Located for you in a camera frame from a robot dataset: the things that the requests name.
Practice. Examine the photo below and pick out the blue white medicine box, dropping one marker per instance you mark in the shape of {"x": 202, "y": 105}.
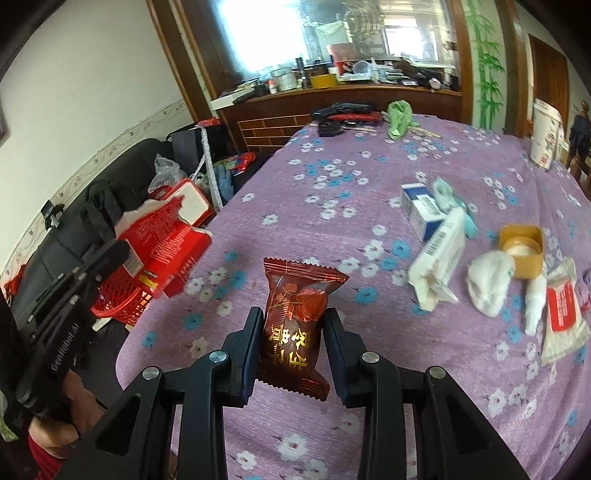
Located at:
{"x": 420, "y": 207}

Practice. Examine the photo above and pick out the yellow plastic lid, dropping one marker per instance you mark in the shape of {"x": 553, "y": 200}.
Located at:
{"x": 525, "y": 244}

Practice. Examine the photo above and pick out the red framed white board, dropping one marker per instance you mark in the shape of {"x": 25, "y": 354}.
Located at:
{"x": 194, "y": 209}

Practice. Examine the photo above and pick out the black leather sofa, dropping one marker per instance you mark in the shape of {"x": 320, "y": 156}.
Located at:
{"x": 127, "y": 178}

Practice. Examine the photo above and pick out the red torn carton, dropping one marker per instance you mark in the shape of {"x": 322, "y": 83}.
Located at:
{"x": 162, "y": 244}

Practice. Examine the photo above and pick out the black red tools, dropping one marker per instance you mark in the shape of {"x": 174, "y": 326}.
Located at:
{"x": 347, "y": 111}

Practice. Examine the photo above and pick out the clear plastic bag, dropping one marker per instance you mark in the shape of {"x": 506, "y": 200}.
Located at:
{"x": 167, "y": 174}

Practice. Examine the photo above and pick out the white plastic bottle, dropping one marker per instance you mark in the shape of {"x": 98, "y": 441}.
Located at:
{"x": 535, "y": 301}

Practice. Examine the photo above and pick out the white sock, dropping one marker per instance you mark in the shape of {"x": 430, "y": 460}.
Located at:
{"x": 488, "y": 281}

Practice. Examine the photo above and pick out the white cartoon paper cup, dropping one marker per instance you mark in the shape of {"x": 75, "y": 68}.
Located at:
{"x": 547, "y": 134}

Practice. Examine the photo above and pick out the black phone mount clamp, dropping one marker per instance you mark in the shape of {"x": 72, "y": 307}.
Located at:
{"x": 52, "y": 214}

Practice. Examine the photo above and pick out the green cloth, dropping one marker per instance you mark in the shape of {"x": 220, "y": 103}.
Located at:
{"x": 400, "y": 116}

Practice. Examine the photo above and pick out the dark shopping bag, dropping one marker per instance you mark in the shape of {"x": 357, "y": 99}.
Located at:
{"x": 188, "y": 149}

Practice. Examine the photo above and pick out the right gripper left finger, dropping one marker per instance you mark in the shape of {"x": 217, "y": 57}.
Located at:
{"x": 177, "y": 413}

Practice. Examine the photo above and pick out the black key fob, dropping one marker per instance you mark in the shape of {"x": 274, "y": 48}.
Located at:
{"x": 328, "y": 128}

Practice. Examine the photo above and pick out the dark red snack packet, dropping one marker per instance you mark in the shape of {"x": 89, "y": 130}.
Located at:
{"x": 298, "y": 297}

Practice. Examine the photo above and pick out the person's left hand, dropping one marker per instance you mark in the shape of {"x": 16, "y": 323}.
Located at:
{"x": 75, "y": 414}

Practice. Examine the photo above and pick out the teal cartoon tissue pack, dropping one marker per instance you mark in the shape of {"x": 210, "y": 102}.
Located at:
{"x": 447, "y": 199}

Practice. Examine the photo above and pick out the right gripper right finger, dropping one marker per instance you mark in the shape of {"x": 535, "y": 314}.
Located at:
{"x": 454, "y": 440}

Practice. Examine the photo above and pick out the purple floral tablecloth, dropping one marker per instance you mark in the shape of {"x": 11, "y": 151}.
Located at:
{"x": 337, "y": 202}

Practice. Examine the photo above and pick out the striped paper bag red label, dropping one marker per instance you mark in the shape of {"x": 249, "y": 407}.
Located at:
{"x": 566, "y": 331}

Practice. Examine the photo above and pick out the black backpack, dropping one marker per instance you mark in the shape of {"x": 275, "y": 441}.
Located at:
{"x": 104, "y": 205}

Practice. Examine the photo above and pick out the white barcode medicine box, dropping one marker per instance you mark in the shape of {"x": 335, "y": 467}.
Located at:
{"x": 434, "y": 267}

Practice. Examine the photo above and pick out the red mesh trash basket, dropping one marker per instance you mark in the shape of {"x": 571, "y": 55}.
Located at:
{"x": 119, "y": 298}

